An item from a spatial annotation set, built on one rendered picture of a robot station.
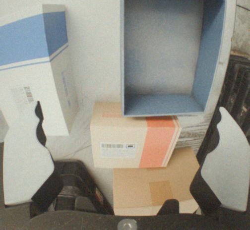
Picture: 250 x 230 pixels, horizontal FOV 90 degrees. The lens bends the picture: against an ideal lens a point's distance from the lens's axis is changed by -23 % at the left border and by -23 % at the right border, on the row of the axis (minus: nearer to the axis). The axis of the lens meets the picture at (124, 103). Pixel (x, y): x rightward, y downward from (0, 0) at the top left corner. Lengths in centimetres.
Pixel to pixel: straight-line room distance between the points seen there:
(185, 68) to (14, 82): 29
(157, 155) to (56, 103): 22
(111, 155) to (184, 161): 20
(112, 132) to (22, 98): 16
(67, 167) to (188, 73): 38
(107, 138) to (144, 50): 16
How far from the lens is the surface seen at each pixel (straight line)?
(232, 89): 90
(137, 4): 27
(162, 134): 29
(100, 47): 28
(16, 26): 22
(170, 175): 40
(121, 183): 38
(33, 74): 23
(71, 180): 43
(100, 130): 27
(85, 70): 30
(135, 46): 28
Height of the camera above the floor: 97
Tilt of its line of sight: 57 degrees down
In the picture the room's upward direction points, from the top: 175 degrees clockwise
